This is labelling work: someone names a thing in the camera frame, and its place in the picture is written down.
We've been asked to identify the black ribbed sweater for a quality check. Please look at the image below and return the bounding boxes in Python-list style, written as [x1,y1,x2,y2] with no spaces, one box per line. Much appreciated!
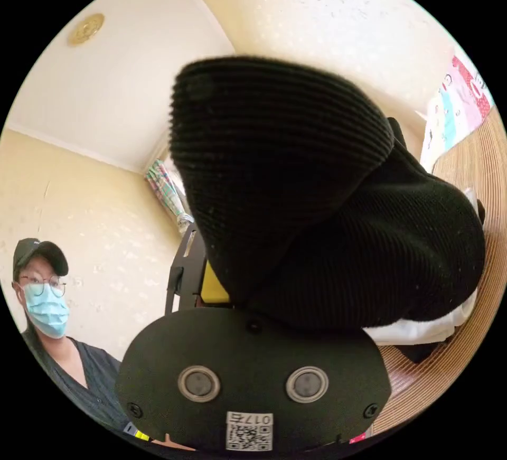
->
[168,55,487,330]

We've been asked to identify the cartoon printed quilt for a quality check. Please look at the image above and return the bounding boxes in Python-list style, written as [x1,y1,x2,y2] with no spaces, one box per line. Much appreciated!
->
[419,54,496,174]

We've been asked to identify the round gold ceiling lamp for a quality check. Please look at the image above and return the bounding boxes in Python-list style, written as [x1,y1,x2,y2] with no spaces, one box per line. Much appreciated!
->
[66,12,106,48]

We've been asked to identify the person's body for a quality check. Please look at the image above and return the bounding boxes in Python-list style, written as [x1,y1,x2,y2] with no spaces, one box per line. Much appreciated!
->
[11,237,132,434]

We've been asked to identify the person's right hand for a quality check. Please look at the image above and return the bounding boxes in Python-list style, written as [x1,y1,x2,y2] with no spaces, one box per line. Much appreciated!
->
[152,438,197,452]

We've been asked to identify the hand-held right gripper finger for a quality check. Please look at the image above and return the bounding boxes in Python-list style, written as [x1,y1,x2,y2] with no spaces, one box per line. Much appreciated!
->
[201,261,231,304]

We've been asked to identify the plaid curtain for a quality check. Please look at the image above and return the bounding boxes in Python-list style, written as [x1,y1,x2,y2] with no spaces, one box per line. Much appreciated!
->
[144,158,195,236]

